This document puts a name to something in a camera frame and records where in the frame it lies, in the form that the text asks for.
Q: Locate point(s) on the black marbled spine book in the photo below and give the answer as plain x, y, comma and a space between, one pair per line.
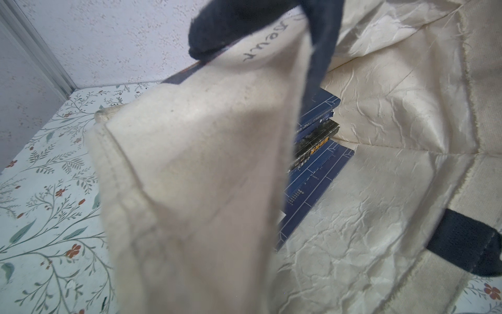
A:
312, 142

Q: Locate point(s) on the stack of blue books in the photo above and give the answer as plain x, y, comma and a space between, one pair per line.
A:
308, 183

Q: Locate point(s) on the cream canvas tote bag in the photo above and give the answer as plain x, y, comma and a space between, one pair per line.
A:
192, 173

